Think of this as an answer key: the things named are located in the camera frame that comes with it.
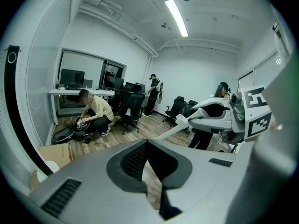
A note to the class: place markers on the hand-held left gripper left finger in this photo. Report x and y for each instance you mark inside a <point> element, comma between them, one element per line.
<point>93,195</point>

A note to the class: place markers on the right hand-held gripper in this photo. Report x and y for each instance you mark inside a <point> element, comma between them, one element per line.
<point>254,115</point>

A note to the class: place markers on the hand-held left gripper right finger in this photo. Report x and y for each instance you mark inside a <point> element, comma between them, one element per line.
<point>205,190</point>

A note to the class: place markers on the black office chair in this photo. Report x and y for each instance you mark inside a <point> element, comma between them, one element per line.
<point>130,106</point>
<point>177,106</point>
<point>192,105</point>

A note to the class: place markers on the brown cardboard box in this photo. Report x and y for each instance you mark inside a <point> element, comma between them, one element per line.
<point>53,155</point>

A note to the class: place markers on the black oval case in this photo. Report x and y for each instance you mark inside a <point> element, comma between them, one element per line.
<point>60,136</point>

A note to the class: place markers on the black computer monitor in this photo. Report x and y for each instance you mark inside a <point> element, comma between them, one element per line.
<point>72,78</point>
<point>134,86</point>
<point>115,83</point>

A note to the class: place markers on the white ceiling pipes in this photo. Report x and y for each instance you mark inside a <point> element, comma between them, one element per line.
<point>153,52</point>

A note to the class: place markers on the small ceiling sensor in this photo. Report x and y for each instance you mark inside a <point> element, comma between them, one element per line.
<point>164,25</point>

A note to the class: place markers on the long ceiling light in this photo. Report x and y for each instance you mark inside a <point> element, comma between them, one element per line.
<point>176,17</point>

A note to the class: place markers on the white long desk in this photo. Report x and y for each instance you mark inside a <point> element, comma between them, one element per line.
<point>70,91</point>

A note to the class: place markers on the dark glass window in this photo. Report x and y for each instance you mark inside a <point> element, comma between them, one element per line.
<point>114,70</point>

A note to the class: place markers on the dark drink bottle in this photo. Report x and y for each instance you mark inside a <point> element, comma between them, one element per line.
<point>57,84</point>

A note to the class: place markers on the white window blind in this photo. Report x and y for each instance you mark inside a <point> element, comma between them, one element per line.
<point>77,59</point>

